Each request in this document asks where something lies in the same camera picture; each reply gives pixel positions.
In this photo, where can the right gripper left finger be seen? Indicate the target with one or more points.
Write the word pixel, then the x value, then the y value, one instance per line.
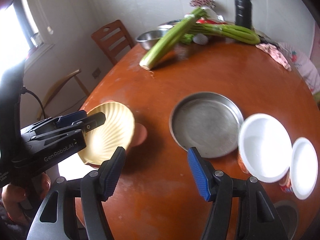
pixel 56 217

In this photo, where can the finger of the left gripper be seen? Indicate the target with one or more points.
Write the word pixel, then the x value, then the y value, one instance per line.
pixel 73 135
pixel 67 120

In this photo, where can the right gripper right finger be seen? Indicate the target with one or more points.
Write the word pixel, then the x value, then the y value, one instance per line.
pixel 257 216

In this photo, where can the yellow scalloped plate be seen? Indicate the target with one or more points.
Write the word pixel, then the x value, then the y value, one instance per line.
pixel 117 116

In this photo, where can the orange bear-shaped plate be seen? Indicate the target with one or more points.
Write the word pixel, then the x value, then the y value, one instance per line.
pixel 138 134

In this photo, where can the red paper noodle bowl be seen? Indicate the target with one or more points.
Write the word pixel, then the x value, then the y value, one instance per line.
pixel 264 148

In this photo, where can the stainless steel pan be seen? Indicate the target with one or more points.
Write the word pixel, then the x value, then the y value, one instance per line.
pixel 207 121

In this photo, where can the person's left hand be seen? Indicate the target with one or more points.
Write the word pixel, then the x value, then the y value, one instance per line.
pixel 12 195

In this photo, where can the tan curved-back chair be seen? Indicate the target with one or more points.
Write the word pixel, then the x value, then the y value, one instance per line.
pixel 56 87

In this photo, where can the red wooden chair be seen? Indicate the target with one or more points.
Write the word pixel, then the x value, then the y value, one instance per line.
pixel 112 39

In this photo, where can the large stainless steel bowl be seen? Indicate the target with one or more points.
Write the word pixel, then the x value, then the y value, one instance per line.
pixel 149 39

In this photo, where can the thick celery bunch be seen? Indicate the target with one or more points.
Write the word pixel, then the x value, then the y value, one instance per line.
pixel 171 38

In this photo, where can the foam-netted white fruit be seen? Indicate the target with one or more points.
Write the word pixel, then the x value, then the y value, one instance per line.
pixel 200 39

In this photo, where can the pink child's jacket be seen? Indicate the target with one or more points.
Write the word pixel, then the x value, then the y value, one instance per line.
pixel 302 64

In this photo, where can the pink patterned cloth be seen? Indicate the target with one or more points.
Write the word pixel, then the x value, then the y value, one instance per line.
pixel 275 54

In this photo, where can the thin celery bunch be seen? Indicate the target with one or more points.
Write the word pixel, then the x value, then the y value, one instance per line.
pixel 235 32

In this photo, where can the black thermos bottle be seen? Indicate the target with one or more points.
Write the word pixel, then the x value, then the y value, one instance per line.
pixel 243 13

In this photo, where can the wall power socket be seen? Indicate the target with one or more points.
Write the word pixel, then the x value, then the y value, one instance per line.
pixel 96 73

